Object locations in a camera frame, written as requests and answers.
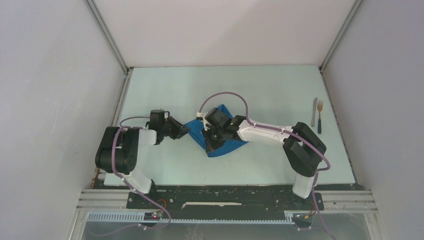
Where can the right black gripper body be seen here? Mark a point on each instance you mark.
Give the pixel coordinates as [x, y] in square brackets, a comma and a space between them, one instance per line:
[214, 136]

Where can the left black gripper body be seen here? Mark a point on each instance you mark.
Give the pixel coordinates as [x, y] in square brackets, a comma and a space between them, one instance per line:
[165, 127]

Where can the blue cloth napkin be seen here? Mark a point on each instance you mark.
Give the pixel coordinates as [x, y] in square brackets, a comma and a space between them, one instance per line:
[195, 133]

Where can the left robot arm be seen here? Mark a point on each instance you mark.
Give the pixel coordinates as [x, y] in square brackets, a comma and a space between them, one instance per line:
[118, 149]

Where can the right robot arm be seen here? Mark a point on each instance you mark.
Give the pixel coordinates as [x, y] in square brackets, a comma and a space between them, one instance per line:
[304, 150]

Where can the silver knife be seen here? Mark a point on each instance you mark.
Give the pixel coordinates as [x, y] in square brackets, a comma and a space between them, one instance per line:
[314, 109]

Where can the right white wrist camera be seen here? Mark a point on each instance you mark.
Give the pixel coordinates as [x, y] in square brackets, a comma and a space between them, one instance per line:
[201, 116]

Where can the left aluminium frame post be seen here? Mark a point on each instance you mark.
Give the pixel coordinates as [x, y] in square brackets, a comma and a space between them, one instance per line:
[111, 43]

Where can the aluminium frame post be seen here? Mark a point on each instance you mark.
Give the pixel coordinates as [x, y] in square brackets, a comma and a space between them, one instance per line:
[355, 8]
[111, 43]

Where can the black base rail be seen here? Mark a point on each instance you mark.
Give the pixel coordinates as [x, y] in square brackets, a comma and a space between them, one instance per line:
[269, 203]

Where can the gold fork dark handle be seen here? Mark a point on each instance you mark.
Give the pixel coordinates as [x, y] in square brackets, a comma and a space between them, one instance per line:
[320, 109]

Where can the right aluminium frame post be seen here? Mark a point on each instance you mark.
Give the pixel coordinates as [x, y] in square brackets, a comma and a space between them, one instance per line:
[355, 8]

